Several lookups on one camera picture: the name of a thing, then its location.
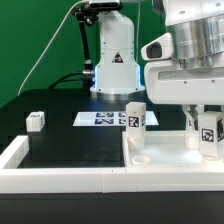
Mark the black cable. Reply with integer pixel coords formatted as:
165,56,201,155
48,72,85,90

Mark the white cable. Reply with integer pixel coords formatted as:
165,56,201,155
17,0,88,97

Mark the white sheet with tags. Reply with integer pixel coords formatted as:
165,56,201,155
72,110,160,127

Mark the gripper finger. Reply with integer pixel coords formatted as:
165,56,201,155
182,105,204,131

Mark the white U-shaped fence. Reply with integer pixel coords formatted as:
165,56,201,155
0,136,224,194

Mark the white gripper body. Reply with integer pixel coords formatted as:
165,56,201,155
141,33,224,105

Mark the white square table top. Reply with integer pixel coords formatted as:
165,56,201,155
122,131,224,174

